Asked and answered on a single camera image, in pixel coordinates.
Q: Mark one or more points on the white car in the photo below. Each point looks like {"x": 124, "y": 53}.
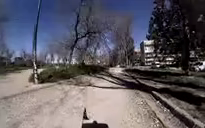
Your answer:
{"x": 202, "y": 65}

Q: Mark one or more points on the robot's own part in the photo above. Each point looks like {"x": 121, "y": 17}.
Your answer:
{"x": 90, "y": 124}

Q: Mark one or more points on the group of bare trees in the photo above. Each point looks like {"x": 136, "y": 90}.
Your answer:
{"x": 77, "y": 36}

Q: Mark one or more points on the green grass patch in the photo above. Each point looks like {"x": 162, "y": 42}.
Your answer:
{"x": 63, "y": 71}

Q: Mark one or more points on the pale sandy dirt path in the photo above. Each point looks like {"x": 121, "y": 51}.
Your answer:
{"x": 103, "y": 106}

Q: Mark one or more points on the pale multi-storey building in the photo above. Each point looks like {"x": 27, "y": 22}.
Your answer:
{"x": 148, "y": 51}

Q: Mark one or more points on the grey stone kerb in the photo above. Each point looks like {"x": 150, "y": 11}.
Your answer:
{"x": 176, "y": 109}

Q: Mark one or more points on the shaded grass strip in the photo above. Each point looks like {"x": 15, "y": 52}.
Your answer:
{"x": 176, "y": 80}

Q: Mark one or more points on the tall dark evergreen tree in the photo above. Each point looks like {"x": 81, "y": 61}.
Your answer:
{"x": 171, "y": 26}

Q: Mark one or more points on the thin leaning pole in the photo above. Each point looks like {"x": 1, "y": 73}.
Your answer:
{"x": 35, "y": 50}

